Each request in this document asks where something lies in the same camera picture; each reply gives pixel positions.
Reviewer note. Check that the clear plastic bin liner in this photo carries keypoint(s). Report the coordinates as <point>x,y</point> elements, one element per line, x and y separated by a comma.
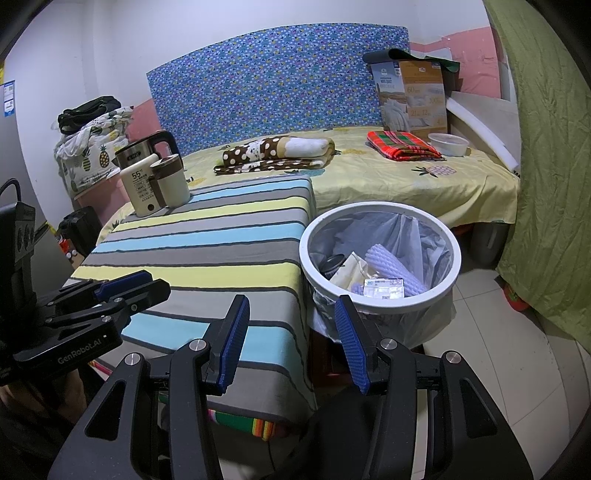
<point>415,244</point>

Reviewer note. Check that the red plaid cloth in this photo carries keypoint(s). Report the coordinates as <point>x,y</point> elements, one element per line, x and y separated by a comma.
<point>401,145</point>

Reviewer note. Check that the black bag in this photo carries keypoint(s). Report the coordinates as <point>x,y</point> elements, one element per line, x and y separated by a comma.
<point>87,110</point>

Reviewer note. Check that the white foam board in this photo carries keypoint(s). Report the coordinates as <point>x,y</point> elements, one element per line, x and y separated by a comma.
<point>480,120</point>

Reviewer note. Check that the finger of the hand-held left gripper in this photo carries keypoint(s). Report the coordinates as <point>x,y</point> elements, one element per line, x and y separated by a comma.
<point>124,280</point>
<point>143,293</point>

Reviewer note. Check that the green curtain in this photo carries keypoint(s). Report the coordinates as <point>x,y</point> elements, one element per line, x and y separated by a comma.
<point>545,161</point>

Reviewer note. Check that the black case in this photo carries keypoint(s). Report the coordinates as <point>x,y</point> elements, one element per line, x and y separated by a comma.
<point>81,228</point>

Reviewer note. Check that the brown polka dot blanket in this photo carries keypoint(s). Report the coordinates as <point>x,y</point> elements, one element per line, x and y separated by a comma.
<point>258,150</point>

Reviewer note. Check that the blue floral headboard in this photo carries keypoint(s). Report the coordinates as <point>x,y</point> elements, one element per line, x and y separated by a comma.
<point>277,78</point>

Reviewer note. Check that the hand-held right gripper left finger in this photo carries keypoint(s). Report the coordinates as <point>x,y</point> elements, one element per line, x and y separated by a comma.
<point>233,337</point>

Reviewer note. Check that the white round trash bin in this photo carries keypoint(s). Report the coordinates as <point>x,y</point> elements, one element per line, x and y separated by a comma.
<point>307,270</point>

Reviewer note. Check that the striped tablecloth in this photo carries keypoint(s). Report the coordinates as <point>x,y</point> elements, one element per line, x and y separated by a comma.
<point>207,240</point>

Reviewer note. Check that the white bowl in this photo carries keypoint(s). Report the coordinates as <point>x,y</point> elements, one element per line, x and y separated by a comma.
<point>448,146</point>

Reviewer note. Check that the beige brown lidded jug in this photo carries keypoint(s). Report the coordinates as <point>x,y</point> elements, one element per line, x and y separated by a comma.
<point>171,184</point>

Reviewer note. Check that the yellow bed sheet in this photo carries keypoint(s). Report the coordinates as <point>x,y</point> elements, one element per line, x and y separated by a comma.
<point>392,184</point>

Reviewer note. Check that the pineapple print bedding bundle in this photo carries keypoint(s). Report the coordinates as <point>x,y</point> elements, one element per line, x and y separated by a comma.
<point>92,157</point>

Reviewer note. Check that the grey refrigerator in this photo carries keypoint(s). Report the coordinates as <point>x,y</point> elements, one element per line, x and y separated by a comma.
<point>9,152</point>

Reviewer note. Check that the pink storage box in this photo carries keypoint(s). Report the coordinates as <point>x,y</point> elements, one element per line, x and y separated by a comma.
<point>106,198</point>

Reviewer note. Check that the multicoloured striped cloth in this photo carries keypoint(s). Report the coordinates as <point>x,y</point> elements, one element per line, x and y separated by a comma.
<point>249,424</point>

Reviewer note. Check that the large purple printed box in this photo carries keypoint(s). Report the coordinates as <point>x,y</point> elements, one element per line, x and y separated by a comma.
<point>383,287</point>

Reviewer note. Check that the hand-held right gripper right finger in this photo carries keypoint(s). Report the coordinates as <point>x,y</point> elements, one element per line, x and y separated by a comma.
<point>351,341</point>

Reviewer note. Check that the beige electric kettle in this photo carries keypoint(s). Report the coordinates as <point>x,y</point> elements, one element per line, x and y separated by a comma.
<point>138,184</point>

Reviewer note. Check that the white paper packaging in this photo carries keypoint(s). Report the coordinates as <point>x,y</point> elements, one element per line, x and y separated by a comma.
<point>351,272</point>

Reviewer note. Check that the cardboard quilt box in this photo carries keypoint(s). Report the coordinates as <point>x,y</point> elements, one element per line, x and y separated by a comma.
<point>415,97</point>

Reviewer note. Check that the black cloth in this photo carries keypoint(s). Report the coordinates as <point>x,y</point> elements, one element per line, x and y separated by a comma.
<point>392,54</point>

